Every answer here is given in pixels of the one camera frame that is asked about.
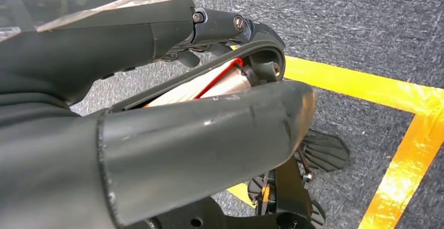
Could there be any dark grey carpet mat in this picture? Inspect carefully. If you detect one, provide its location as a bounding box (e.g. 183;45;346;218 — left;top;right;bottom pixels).
71;0;444;229

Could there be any black robot foot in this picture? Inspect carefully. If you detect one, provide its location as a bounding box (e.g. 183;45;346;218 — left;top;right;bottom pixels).
125;129;350;229

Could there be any yellow floor tape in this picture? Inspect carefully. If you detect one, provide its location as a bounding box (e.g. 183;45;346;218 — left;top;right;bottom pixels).
227;45;444;229

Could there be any grey ribbed left arm sleeve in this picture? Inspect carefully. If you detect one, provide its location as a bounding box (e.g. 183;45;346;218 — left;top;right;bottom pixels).
0;92;117;229

